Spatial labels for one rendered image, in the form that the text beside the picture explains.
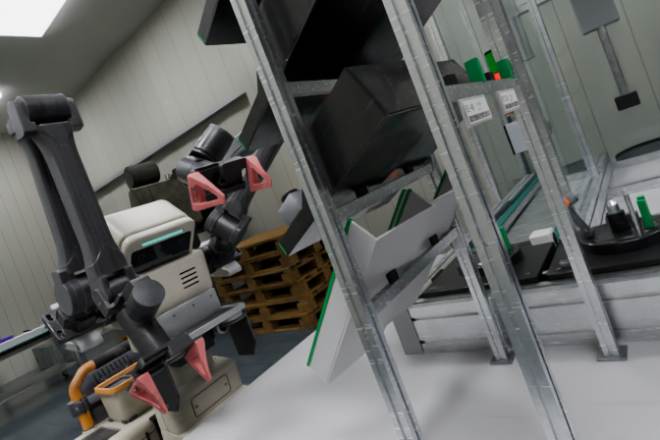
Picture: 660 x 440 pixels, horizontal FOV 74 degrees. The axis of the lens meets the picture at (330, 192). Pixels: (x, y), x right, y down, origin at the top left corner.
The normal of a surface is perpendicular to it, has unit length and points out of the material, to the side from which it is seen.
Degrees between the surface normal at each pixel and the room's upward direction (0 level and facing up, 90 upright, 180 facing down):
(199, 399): 98
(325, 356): 90
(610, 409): 0
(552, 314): 90
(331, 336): 90
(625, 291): 90
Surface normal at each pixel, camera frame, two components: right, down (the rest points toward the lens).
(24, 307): 0.73, -0.26
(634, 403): -0.36, -0.93
